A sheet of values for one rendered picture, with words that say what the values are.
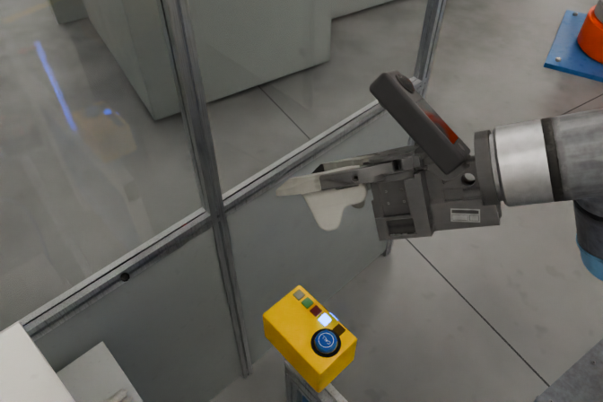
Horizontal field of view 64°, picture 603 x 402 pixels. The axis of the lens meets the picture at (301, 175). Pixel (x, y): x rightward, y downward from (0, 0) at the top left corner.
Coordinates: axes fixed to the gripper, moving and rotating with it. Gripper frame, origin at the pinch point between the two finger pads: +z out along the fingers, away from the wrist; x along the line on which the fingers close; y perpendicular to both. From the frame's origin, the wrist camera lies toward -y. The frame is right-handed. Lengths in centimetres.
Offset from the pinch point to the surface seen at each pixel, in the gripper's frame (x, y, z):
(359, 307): 139, 80, 57
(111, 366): 21, 38, 67
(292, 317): 27.6, 30.1, 22.5
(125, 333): 33, 37, 75
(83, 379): 16, 39, 71
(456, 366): 135, 104, 19
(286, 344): 24.3, 33.9, 22.9
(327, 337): 26.3, 33.6, 15.2
